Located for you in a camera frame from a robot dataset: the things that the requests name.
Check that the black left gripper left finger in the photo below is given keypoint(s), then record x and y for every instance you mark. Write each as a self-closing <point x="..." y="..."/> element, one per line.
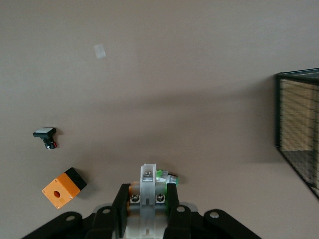
<point x="122" y="211"/>

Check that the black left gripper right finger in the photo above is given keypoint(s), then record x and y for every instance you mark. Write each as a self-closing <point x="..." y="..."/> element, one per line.
<point x="174" y="211"/>

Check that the red-capped white push button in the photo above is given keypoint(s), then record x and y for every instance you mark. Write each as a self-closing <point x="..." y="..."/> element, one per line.
<point x="148" y="189"/>

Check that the black square white-capped button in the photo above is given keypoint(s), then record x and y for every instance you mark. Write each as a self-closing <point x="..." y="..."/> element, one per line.
<point x="45" y="132"/>

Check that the clear tape piece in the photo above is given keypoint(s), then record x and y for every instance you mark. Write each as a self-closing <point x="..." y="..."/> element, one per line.
<point x="100" y="51"/>

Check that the orange button enclosure box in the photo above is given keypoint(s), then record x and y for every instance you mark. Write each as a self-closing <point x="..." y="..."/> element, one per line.
<point x="59" y="191"/>

